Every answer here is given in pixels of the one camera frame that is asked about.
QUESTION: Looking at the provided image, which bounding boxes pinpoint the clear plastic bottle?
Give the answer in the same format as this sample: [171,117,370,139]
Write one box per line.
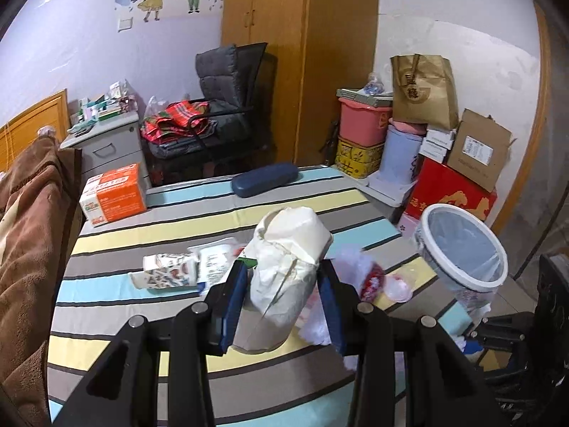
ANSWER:
[362,71,394,96]

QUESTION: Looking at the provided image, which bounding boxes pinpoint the grey cushioned chair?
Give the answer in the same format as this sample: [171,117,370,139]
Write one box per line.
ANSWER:
[147,42,274,174]

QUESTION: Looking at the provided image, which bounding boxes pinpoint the yellow patterned box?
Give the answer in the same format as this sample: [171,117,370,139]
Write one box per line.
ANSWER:
[334,136,387,179]

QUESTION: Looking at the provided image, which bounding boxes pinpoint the red plaid bag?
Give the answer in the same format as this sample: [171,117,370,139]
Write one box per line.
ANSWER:
[141,101,218,143]

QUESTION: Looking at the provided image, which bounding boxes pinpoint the orange cardboard box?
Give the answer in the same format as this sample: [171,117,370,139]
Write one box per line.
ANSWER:
[79,163,148,227]

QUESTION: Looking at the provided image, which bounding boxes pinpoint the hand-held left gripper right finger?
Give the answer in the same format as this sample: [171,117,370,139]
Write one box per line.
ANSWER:
[317,258,512,427]

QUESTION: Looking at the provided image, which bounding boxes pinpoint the lilac plastic bucket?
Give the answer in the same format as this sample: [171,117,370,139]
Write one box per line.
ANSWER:
[378,119,427,183]

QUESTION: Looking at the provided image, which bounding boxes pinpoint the pile of small packets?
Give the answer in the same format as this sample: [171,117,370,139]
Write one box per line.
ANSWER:
[67,80,138,136]

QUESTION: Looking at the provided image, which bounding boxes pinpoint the open brown cardboard box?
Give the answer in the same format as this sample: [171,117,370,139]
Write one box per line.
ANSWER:
[447,109,516,193]

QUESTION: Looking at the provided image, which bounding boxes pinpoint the red gift box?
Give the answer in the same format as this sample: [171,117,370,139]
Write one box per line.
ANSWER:
[404,158,498,225]

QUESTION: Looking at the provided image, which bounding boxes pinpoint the brown blanket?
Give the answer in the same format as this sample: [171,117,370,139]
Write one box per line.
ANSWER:
[0,136,83,427]

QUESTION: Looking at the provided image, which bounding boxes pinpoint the strawberry print milk carton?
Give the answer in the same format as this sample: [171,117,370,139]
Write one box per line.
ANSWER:
[130,251,209,292]

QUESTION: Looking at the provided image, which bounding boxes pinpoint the white crumpled plastic bag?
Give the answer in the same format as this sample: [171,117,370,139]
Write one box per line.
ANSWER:
[296,246,378,348]

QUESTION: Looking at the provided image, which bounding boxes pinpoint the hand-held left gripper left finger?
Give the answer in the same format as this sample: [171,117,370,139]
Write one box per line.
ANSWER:
[53,260,250,427]

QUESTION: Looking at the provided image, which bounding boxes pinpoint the white paper cup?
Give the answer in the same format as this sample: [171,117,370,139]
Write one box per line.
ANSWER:
[233,206,334,354]

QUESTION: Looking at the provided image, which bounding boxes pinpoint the stack of flat green boxes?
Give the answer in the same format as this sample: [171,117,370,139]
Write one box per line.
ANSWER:
[336,88,394,107]

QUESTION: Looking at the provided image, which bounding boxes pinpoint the pink clear plastic lid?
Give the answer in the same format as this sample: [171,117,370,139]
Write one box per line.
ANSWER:
[384,271,412,303]

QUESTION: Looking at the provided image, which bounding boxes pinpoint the pink plastic bin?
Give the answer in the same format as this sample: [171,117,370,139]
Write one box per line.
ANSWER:
[339,98,394,147]

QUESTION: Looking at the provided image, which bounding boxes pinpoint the white pink box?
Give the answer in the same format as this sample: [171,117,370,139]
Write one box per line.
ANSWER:
[397,213,421,236]

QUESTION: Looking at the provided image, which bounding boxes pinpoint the red white wrapper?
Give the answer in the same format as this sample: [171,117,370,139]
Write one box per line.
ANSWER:
[360,262,387,302]

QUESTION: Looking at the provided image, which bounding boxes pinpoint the white yogurt cup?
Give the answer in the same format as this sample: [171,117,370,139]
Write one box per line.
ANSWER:
[187,237,247,285]

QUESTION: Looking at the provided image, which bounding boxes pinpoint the wooden door frame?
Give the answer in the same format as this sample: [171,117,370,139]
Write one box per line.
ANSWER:
[491,0,548,236]

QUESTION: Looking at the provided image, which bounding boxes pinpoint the grey nightstand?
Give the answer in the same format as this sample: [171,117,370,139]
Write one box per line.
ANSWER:
[59,111,149,188]

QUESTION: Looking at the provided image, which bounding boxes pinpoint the wooden headboard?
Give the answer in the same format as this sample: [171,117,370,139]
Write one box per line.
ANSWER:
[0,89,69,174]

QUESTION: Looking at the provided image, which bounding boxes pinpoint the white rim trash bin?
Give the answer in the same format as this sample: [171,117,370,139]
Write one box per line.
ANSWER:
[413,203,510,321]

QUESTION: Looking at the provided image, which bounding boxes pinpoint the striped tablecloth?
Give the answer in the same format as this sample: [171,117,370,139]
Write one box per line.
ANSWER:
[47,164,472,427]

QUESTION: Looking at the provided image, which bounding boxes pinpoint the clear plastic bag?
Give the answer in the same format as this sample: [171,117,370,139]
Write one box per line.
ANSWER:
[143,95,170,118]

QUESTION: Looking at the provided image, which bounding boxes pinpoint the brown paper bag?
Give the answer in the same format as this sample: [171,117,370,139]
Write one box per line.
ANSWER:
[390,53,459,131]

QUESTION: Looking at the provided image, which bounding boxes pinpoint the wooden wardrobe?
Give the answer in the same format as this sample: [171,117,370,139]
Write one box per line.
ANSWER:
[221,0,379,167]

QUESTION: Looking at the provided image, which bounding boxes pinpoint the blue glasses case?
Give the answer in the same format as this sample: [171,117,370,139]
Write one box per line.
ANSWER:
[231,164,295,199]

